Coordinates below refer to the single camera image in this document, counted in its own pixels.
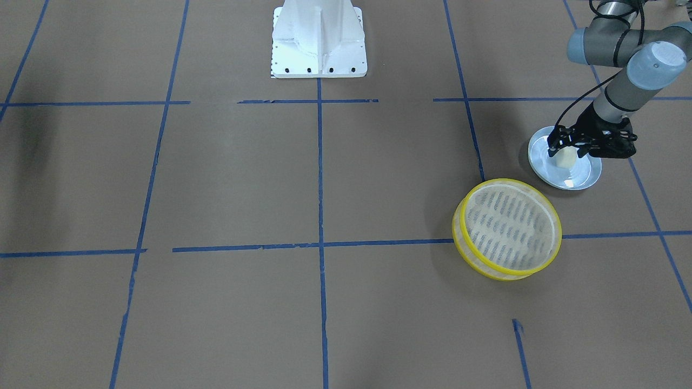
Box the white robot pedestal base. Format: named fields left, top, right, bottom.
left=270, top=1, right=368, bottom=79

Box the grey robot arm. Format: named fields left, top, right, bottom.
left=547, top=1, right=691, bottom=158

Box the yellow bamboo steamer basket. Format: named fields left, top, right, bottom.
left=451, top=179, right=563, bottom=281

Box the white steamed bun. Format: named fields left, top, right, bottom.
left=551, top=147, right=578, bottom=170

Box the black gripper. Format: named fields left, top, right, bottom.
left=547, top=104, right=638, bottom=158

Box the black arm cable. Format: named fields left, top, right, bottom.
left=551, top=0, right=649, bottom=142

